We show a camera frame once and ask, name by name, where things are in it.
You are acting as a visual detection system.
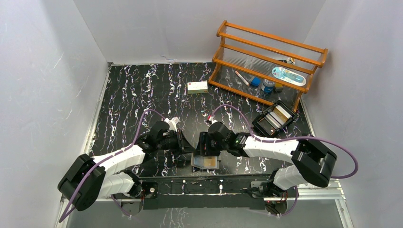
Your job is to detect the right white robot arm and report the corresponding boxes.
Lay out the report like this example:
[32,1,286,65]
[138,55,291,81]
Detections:
[195,122,337,197]

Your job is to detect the grey card holder wallet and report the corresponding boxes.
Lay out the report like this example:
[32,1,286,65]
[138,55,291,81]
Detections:
[191,155,220,170]

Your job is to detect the blue small block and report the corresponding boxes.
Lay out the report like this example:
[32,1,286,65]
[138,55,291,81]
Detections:
[249,77,261,87]

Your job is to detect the yellow black small block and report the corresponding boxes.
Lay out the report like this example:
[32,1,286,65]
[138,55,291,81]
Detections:
[274,83,284,93]

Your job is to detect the blister pack blue tool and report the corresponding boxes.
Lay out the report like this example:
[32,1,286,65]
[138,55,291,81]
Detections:
[272,66,307,86]

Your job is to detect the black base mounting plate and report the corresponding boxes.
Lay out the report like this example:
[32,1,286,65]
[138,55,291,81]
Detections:
[143,174,281,209]

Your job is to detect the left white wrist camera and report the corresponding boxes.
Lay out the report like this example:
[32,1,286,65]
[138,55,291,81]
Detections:
[164,117,180,131]

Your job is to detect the gold VIP credit card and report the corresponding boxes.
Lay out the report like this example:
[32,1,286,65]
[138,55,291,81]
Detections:
[203,156,219,169]

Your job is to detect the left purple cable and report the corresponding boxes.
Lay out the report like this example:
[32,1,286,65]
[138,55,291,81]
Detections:
[58,109,166,223]

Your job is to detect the white marker pen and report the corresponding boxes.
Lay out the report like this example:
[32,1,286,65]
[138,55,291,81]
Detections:
[235,70,249,86]

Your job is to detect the orange wooden shelf rack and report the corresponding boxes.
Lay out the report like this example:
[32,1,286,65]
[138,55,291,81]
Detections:
[208,20,328,112]

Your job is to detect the purple cable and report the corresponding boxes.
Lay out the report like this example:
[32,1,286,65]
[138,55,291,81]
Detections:
[58,109,166,223]
[208,104,359,180]

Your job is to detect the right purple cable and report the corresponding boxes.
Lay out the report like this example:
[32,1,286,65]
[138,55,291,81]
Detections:
[208,104,359,180]

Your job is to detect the black card tray box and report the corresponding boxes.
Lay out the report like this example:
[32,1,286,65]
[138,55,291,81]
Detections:
[252,100,296,138]

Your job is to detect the white small cardboard box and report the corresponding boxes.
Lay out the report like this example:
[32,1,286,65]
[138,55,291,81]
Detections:
[187,81,208,94]

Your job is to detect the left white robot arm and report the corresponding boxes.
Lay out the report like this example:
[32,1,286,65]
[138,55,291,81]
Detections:
[58,120,195,211]

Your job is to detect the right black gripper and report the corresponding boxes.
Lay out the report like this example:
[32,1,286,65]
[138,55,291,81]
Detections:
[193,132,228,157]

